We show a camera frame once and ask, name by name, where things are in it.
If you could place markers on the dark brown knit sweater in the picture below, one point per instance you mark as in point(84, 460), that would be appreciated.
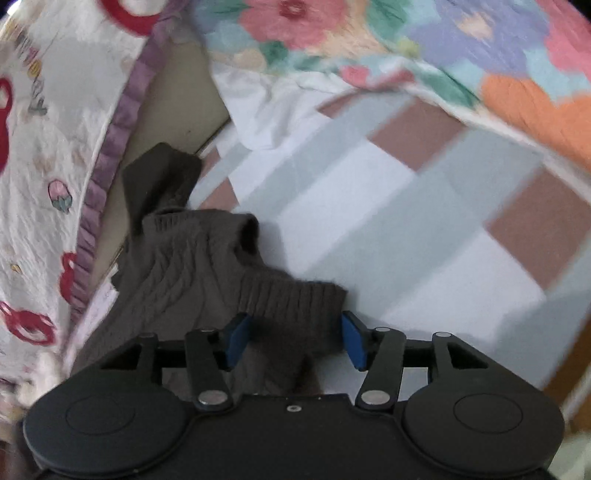
point(184, 277)

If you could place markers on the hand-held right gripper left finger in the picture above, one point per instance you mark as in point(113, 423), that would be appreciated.
point(238, 341)

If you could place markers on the white bear print quilt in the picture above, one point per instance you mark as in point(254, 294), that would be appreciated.
point(46, 161)

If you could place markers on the checked dog print mat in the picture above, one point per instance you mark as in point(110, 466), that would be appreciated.
point(392, 221)

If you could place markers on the floral patchwork quilt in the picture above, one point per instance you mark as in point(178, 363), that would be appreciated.
point(415, 41)

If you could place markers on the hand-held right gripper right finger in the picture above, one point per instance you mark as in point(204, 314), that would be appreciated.
point(353, 341)

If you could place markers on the beige bed base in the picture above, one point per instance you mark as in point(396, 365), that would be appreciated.
point(184, 101)

